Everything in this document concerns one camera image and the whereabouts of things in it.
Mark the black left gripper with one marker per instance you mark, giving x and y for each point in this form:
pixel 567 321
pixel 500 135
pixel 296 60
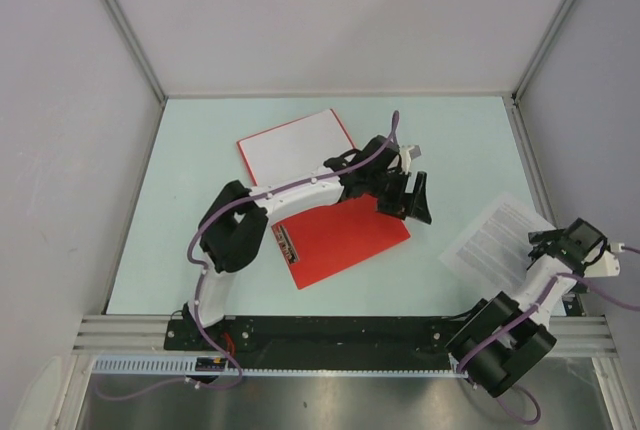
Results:
pixel 400 206

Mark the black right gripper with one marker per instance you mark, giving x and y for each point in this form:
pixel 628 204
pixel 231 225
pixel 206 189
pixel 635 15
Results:
pixel 545 235

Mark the text printed paper sheet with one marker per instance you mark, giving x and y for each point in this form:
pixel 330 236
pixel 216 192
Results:
pixel 492 253

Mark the red file folder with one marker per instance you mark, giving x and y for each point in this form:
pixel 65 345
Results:
pixel 334 238

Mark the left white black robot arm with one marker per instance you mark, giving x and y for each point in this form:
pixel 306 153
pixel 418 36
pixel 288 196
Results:
pixel 230 234

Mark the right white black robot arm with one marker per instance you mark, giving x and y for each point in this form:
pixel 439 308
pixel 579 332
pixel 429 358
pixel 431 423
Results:
pixel 505 337

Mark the metal folder clip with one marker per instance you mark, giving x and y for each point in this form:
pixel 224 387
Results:
pixel 285 244

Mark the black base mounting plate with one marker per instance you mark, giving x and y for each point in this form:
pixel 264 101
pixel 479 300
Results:
pixel 248 333

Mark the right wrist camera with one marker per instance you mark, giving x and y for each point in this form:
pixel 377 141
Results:
pixel 607 262

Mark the aluminium frame rail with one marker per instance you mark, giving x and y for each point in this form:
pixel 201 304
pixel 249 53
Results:
pixel 145 334

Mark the white slotted cable duct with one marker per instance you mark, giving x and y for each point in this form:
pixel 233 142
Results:
pixel 205 366

